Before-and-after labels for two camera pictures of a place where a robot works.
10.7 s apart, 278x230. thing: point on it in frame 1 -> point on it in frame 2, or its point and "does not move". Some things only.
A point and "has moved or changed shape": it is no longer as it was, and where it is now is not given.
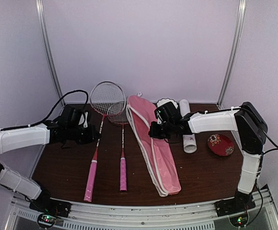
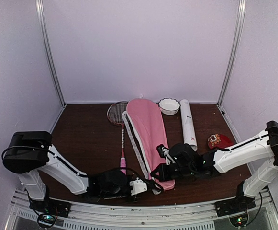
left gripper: [92, 137] -> [145, 189]
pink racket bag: [153, 153] has moved or changed shape
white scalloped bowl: [164, 101] does not move
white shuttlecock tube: [189, 141] does not move
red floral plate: [221, 144] does not move
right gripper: [153, 132] -> [163, 176]
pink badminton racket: [108, 97] -> [115, 111]
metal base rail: [186, 217] does not move
